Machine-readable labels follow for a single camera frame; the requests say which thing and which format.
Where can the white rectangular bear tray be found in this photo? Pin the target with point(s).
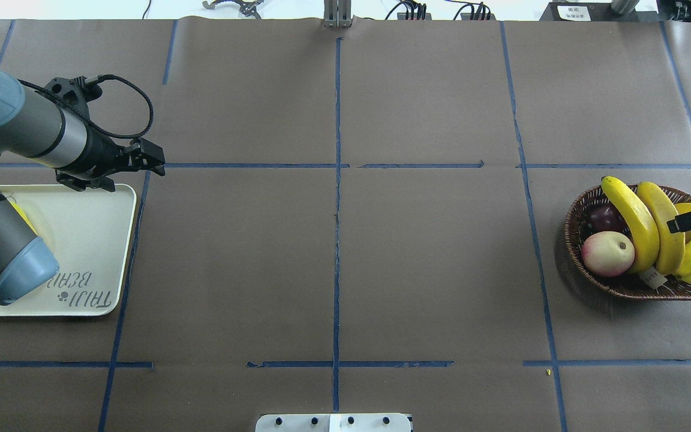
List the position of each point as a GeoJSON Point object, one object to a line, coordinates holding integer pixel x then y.
{"type": "Point", "coordinates": [89, 234]}

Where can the brown wicker basket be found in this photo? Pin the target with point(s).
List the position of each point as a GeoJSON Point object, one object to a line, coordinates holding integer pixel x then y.
{"type": "Point", "coordinates": [575, 230]}

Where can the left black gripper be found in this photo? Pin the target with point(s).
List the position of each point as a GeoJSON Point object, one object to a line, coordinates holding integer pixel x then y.
{"type": "Point", "coordinates": [99, 156]}

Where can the yellow banana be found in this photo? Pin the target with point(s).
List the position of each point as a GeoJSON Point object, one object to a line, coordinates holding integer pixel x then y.
{"type": "Point", "coordinates": [23, 216]}
{"type": "Point", "coordinates": [662, 209]}
{"type": "Point", "coordinates": [645, 235]}

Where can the dark purple fruit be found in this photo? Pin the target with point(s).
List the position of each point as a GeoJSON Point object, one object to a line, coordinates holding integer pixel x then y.
{"type": "Point", "coordinates": [606, 218]}

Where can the aluminium frame post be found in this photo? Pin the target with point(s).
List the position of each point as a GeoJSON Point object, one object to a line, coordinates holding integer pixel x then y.
{"type": "Point", "coordinates": [337, 13]}

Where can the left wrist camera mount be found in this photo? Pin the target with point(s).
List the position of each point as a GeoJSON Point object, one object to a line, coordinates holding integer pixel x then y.
{"type": "Point", "coordinates": [75, 92]}

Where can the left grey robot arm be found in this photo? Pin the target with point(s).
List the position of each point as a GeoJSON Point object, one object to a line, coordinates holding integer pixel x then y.
{"type": "Point", "coordinates": [51, 125]}

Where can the black label plate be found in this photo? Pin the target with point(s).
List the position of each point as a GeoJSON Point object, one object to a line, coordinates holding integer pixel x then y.
{"type": "Point", "coordinates": [577, 12]}

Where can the pink peach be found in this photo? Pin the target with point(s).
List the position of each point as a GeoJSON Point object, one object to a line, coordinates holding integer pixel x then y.
{"type": "Point", "coordinates": [607, 254]}

